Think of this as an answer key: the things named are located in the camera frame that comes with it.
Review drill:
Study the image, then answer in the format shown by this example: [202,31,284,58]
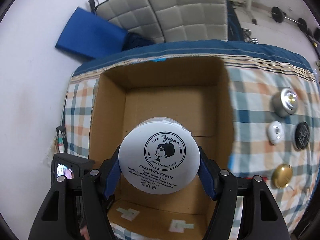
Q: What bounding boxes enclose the white compact case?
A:
[266,121,285,145]

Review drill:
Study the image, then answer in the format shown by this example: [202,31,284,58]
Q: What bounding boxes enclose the white purifying cream jar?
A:
[118,118,200,195]

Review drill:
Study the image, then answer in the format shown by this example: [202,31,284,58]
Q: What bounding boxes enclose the silver metal tin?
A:
[271,87,298,118]

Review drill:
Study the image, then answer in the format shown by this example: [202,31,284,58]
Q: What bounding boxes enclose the gold round compact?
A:
[272,164,293,189]

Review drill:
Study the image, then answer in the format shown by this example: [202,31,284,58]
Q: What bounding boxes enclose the small bottles on floor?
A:
[53,125,68,154]

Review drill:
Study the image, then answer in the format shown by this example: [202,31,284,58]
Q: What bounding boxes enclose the black round patterned compact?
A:
[292,122,310,151]

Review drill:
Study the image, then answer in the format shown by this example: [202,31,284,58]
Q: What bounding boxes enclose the plaid checkered bed sheet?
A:
[63,40,319,232]

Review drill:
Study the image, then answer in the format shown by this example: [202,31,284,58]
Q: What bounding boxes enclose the brown cardboard box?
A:
[89,56,234,239]

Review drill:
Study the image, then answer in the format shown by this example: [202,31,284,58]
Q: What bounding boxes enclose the blue foam mat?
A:
[55,8,127,59]

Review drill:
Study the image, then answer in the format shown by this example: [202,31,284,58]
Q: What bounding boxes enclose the chrome dumbbell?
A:
[242,29,259,44]

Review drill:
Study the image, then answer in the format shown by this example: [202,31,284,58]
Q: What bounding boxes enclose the black barbell with plates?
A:
[271,7,308,33]

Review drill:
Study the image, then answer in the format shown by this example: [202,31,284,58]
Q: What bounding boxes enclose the grey tufted headboard cushion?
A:
[95,0,228,43]

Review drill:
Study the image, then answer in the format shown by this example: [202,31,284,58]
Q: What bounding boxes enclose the black camera with screen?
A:
[51,153,95,184]

